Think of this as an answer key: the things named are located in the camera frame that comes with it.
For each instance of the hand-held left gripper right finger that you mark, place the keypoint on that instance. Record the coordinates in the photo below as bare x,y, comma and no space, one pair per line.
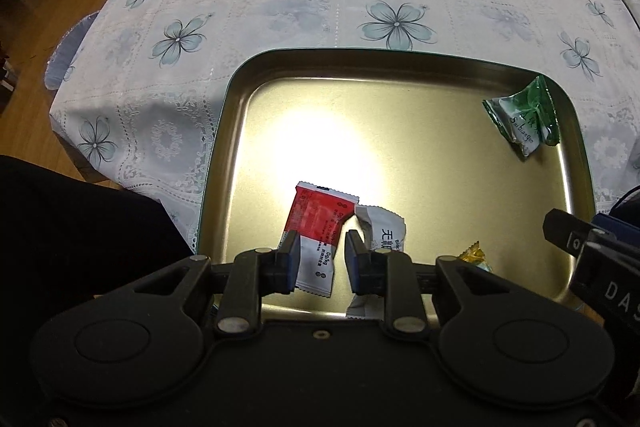
352,262

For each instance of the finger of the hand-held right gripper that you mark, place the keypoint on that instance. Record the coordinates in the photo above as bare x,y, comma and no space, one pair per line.
610,223
565,232

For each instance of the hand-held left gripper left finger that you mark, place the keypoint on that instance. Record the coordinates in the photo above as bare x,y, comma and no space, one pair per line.
295,262

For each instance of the white grey snack packet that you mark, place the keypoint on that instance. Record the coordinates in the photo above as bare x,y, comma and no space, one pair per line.
387,229

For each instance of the red and white snack packet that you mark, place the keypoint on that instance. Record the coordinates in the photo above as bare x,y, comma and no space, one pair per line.
320,217

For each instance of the golden yellow snack packet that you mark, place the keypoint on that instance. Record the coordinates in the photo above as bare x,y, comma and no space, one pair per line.
475,257

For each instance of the green and white snack packet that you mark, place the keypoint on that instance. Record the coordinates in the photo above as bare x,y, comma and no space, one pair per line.
522,117

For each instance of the gold metal tin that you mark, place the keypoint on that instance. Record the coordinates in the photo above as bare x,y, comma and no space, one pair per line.
400,147

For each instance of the person's black clothing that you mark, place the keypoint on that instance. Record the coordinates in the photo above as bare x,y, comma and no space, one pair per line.
75,232

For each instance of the white floral tablecloth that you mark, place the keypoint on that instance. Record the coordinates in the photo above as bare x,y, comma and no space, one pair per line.
300,7

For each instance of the grey blue round seat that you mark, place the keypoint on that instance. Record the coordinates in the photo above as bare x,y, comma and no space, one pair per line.
65,52

